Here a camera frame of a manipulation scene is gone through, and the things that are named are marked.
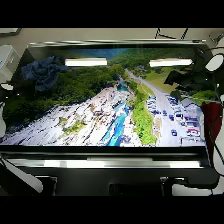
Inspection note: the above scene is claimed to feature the red garment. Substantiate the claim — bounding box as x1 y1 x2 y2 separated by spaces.
199 101 224 162

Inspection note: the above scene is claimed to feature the white box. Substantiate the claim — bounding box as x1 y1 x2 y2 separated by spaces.
0 44 21 83

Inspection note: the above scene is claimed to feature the silver frame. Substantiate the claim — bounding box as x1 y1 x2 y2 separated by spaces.
0 39 218 196

